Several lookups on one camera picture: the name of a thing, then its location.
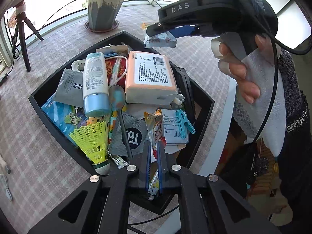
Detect orange clear snack wrapper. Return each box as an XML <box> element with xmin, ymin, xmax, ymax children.
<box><xmin>141</xmin><ymin>22</ymin><xmax>177</xmax><ymax>49</ymax></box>

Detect metal eyelash curler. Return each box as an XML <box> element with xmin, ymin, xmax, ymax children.
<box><xmin>108</xmin><ymin>152</ymin><xmax>129</xmax><ymax>170</ymax></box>

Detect orange tissue pack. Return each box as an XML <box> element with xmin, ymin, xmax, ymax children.
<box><xmin>125</xmin><ymin>51</ymin><xmax>178</xmax><ymax>106</ymax></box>

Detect yellow badminton shuttlecock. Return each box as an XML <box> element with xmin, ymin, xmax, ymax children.
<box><xmin>69</xmin><ymin>121</ymin><xmax>111</xmax><ymax>176</ymax></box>

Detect dark metal spoon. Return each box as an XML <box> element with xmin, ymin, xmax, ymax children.
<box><xmin>108</xmin><ymin>85</ymin><xmax>133</xmax><ymax>160</ymax></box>

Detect white egg-shaped charger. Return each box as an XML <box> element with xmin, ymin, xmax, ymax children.
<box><xmin>70</xmin><ymin>60</ymin><xmax>86</xmax><ymax>72</ymax></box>

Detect teal plastic clothespin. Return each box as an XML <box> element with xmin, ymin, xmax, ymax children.
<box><xmin>175</xmin><ymin>109</ymin><xmax>196</xmax><ymax>139</ymax></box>

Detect coffee mate sachet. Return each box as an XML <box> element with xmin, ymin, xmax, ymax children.
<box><xmin>144</xmin><ymin>109</ymin><xmax>169</xmax><ymax>194</ymax></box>

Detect blue wet wipes pack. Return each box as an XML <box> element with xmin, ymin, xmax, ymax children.
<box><xmin>41</xmin><ymin>95</ymin><xmax>87</xmax><ymax>147</ymax></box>

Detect white blue lotion tube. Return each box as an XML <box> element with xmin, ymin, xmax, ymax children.
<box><xmin>82</xmin><ymin>52</ymin><xmax>111</xmax><ymax>117</ymax></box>

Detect white paper bag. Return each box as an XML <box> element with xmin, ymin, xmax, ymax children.
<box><xmin>96</xmin><ymin>44</ymin><xmax>128</xmax><ymax>54</ymax></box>

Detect blue phone stand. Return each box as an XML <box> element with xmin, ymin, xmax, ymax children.
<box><xmin>104</xmin><ymin>52</ymin><xmax>117</xmax><ymax>59</ymax></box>

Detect grey sachet black circle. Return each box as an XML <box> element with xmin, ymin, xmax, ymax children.
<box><xmin>108</xmin><ymin>112</ymin><xmax>148</xmax><ymax>156</ymax></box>

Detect person's right hand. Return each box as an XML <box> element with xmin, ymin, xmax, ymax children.
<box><xmin>210</xmin><ymin>34</ymin><xmax>274</xmax><ymax>105</ymax></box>

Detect potted spider plant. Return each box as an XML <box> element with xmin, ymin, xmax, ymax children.
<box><xmin>40</xmin><ymin>0</ymin><xmax>171</xmax><ymax>33</ymax></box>

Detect red QR code pouch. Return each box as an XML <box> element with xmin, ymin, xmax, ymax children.
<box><xmin>105</xmin><ymin>56</ymin><xmax>128</xmax><ymax>88</ymax></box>

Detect pink plaid tablecloth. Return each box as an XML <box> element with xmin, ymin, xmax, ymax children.
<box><xmin>1</xmin><ymin>5</ymin><xmax>236</xmax><ymax>233</ymax></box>

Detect black storage tray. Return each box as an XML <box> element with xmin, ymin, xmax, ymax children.
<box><xmin>28</xmin><ymin>31</ymin><xmax>215</xmax><ymax>216</ymax></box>

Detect black tripod stand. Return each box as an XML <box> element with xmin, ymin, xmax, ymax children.
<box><xmin>14</xmin><ymin>0</ymin><xmax>44</xmax><ymax>72</ymax></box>

